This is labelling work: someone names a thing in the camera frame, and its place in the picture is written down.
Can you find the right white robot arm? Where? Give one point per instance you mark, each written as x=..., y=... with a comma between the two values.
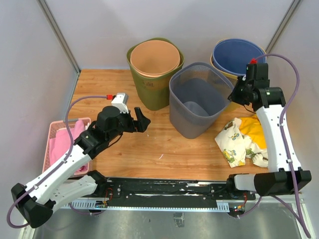
x=285, y=175

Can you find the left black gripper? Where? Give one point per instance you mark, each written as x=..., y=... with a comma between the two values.
x=143, y=122

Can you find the green mesh waste bin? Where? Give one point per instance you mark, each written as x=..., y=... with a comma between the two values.
x=153, y=92

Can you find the yellow mesh waste bin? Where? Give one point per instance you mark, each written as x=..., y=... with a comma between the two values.
x=233, y=74

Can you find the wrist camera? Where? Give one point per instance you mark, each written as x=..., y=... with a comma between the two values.
x=257, y=75
x=120, y=101

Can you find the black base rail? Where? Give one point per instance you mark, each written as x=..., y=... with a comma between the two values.
x=113, y=188

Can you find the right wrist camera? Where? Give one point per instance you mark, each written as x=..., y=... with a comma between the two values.
x=257, y=75

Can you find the white cable duct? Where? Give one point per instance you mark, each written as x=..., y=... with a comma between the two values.
x=158, y=203

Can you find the grey mesh waste bin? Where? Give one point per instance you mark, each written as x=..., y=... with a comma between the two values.
x=198, y=94

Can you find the yellow cloth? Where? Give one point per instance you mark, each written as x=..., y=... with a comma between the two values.
x=251, y=127

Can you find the white cartoon print cloth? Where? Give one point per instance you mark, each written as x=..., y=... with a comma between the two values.
x=237, y=147

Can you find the pink towel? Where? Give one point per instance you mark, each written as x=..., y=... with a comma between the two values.
x=59, y=144

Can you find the blue plastic bucket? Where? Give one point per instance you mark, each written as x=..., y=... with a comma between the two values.
x=236, y=56

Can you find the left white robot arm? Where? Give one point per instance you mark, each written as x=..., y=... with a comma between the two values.
x=40, y=198

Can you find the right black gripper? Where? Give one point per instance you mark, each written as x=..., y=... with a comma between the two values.
x=233, y=96

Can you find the peach plastic bucket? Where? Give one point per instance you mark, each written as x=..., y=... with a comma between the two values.
x=154, y=58

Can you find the pink plastic basket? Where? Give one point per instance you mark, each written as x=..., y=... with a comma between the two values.
x=53, y=147

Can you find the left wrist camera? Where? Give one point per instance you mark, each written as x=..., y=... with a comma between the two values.
x=120, y=101

